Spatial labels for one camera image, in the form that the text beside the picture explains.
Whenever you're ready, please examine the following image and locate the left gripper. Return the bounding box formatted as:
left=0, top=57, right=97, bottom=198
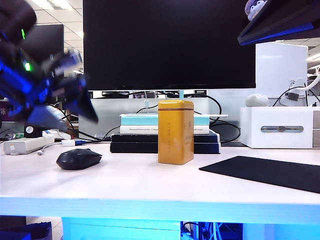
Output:
left=27, top=49, right=99, bottom=131

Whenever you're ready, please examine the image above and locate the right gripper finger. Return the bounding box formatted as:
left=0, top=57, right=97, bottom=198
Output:
left=237, top=19, right=320, bottom=47
left=236, top=0, right=320, bottom=42

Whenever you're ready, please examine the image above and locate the black computer mouse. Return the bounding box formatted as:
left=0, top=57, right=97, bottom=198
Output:
left=55, top=148, right=103, bottom=171

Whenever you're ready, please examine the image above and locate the black mouse pad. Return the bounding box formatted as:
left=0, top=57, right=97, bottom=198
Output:
left=198, top=155, right=320, bottom=195

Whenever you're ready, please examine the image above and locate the white printed tube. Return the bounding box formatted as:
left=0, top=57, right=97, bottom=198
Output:
left=48, top=106, right=66, bottom=120

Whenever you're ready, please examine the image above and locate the purple plush toy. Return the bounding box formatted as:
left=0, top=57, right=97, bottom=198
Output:
left=244, top=0, right=268, bottom=21

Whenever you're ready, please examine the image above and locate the white board panel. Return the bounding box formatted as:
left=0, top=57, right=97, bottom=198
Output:
left=255, top=41, right=309, bottom=108

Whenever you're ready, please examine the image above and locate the black cube with white circle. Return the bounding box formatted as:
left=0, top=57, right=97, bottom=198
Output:
left=23, top=123, right=43, bottom=138

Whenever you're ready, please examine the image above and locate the white clamp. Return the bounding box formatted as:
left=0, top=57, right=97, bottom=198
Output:
left=287, top=77, right=306, bottom=89

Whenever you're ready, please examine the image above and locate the white power strip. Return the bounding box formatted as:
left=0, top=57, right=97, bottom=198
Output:
left=2, top=134, right=55, bottom=156

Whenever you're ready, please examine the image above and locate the purple name sign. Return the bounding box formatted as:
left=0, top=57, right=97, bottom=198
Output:
left=0, top=99, right=12, bottom=123

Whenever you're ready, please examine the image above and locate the white crumpled ball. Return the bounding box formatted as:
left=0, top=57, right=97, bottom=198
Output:
left=244, top=93, right=270, bottom=108

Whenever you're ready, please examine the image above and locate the navy hardcover book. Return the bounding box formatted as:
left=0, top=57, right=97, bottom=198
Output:
left=109, top=141, right=221, bottom=155
left=111, top=131, right=221, bottom=144

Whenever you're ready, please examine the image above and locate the teal paperback book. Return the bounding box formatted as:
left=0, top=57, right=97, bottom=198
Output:
left=120, top=116, right=210, bottom=127

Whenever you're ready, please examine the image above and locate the white paperback book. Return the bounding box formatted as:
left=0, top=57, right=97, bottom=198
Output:
left=119, top=124, right=211, bottom=135

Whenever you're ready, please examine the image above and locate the small black monitor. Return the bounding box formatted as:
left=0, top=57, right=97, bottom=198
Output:
left=19, top=24, right=65, bottom=76

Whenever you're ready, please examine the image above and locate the white tissue box organizer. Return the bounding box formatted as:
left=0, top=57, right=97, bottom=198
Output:
left=239, top=106, right=320, bottom=150

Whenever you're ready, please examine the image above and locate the yellow tea tin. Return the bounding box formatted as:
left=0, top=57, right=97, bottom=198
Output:
left=157, top=99, right=195, bottom=166

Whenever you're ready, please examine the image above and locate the large black monitor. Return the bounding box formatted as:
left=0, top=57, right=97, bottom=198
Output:
left=82, top=0, right=257, bottom=91

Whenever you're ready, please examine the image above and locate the dark blue bag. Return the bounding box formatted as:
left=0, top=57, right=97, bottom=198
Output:
left=0, top=221, right=53, bottom=240

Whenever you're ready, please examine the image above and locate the white under-desk cabinet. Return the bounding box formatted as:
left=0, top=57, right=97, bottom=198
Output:
left=61, top=216, right=181, bottom=240

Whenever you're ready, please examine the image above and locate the black desk cable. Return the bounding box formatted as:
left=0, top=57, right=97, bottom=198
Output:
left=74, top=124, right=121, bottom=144

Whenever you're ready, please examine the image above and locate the white cable with plug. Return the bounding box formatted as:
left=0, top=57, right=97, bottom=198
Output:
left=36, top=143, right=63, bottom=156

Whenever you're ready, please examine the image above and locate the white flexible hose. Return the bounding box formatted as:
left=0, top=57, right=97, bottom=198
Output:
left=303, top=74, right=320, bottom=91

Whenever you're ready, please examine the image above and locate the thin black cable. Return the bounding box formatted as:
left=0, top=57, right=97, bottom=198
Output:
left=272, top=86, right=320, bottom=107

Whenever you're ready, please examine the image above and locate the black monitor cable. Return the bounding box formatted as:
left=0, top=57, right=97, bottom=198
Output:
left=208, top=94, right=241, bottom=144

